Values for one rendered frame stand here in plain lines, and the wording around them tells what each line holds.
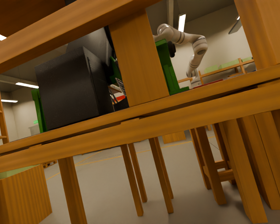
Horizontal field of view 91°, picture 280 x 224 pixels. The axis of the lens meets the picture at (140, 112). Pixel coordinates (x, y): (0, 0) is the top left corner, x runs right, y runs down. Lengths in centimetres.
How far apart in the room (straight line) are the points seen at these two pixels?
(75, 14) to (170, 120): 48
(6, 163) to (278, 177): 158
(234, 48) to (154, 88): 699
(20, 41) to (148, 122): 57
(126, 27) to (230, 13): 756
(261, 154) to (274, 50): 90
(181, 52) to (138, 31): 647
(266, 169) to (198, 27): 673
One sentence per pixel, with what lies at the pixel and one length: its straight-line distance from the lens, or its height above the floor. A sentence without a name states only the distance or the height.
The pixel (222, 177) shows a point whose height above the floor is 20.
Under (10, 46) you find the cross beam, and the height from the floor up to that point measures 123.
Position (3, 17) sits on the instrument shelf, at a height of 150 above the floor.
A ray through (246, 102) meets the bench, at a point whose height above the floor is 80.
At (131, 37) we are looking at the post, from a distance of 53.
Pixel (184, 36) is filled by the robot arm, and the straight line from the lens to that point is 97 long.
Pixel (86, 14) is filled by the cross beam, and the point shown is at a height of 121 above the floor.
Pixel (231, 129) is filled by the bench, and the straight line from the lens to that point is 112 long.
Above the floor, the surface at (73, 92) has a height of 104.
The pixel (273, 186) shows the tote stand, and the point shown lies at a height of 17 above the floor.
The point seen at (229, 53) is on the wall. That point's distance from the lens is 727.
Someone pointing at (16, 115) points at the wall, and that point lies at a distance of 1118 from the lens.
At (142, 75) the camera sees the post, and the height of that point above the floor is 97.
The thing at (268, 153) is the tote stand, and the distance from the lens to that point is 133.
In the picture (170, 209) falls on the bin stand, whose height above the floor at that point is 4.
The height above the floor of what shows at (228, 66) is 202.
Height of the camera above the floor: 82
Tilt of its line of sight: 4 degrees up
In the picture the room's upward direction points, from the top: 15 degrees counter-clockwise
